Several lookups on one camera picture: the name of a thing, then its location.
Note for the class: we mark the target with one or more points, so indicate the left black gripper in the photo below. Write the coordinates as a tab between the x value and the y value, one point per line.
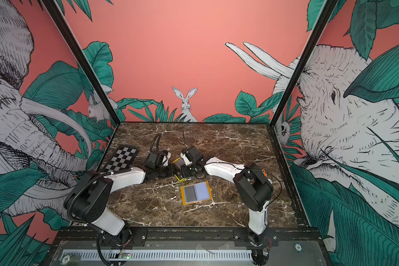
170	170

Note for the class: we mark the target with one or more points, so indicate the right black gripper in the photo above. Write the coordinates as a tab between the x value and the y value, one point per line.
187	175

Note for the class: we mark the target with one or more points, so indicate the yellow plastic card tray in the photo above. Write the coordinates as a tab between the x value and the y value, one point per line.
177	169

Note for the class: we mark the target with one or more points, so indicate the yellow leather card holder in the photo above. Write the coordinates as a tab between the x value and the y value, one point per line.
203	192

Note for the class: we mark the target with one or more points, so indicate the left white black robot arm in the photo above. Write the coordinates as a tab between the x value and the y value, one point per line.
87	202

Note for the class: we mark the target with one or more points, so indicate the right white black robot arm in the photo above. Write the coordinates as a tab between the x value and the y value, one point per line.
251	182

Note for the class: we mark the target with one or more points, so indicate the black white checkerboard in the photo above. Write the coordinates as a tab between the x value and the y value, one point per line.
122	159

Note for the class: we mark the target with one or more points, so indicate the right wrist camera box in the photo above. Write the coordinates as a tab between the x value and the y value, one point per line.
186	160

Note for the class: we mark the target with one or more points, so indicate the black front rail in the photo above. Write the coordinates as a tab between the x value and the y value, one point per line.
239	235

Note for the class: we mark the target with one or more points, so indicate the white slotted cable duct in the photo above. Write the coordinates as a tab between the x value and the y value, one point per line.
178	254

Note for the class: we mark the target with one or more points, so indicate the left black frame post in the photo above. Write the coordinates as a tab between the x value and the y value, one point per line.
60	22

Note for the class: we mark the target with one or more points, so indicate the black frame post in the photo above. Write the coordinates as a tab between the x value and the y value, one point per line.
60	22
322	20

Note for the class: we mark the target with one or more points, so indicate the right black frame post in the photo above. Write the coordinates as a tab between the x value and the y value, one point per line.
322	20

